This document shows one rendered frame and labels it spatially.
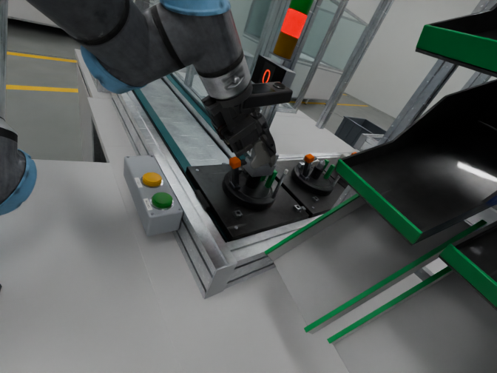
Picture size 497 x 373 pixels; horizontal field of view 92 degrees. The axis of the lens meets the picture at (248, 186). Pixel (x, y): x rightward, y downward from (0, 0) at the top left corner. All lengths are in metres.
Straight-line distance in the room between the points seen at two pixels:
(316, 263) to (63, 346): 0.40
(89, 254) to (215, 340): 0.29
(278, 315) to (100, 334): 0.32
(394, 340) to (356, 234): 0.15
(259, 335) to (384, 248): 0.28
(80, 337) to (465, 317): 0.54
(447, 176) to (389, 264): 0.15
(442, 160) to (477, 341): 0.23
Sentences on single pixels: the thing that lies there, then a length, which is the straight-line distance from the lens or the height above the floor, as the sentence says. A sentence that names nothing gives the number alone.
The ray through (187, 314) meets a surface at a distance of 0.51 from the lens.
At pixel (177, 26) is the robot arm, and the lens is 0.35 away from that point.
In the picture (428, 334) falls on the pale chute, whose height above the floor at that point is 1.07.
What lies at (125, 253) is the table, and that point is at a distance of 0.57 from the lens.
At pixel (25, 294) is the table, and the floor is 0.86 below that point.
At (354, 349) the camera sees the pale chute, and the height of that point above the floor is 1.01.
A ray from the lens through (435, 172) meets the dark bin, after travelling 0.41.
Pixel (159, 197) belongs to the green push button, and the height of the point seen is 0.97.
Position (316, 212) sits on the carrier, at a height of 0.97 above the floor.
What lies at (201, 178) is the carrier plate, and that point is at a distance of 0.61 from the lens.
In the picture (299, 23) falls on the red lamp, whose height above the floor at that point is 1.34.
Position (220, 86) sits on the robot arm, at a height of 1.22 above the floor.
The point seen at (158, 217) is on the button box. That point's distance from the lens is 0.51.
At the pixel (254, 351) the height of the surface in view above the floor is 0.86.
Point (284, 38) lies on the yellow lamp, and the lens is 0.70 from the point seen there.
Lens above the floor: 1.32
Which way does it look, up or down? 34 degrees down
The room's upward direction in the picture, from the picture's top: 23 degrees clockwise
